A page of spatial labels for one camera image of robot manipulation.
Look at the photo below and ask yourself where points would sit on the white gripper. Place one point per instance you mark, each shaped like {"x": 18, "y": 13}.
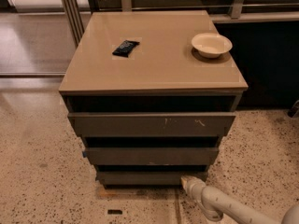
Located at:
{"x": 194, "y": 188}

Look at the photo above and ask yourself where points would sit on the grey bottom drawer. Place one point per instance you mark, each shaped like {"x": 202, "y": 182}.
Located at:
{"x": 168, "y": 175}

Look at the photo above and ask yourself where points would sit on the grey drawer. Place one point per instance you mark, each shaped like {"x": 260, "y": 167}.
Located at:
{"x": 186, "y": 124}
{"x": 168, "y": 175}
{"x": 151, "y": 155}

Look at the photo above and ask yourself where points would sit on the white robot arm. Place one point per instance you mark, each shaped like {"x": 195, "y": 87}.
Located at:
{"x": 215, "y": 204}

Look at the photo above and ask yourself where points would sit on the grey top drawer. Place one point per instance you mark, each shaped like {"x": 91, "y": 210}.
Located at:
{"x": 186, "y": 124}

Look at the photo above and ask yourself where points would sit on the grey middle drawer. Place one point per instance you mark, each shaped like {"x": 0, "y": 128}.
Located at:
{"x": 151, "y": 155}

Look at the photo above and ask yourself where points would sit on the grey drawer cabinet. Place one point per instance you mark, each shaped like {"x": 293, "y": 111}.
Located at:
{"x": 163, "y": 74}

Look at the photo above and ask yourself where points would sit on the white bowl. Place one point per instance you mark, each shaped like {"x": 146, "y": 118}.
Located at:
{"x": 210, "y": 45}

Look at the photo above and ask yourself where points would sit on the dark blue snack packet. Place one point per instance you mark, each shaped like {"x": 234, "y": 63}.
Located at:
{"x": 125, "y": 48}

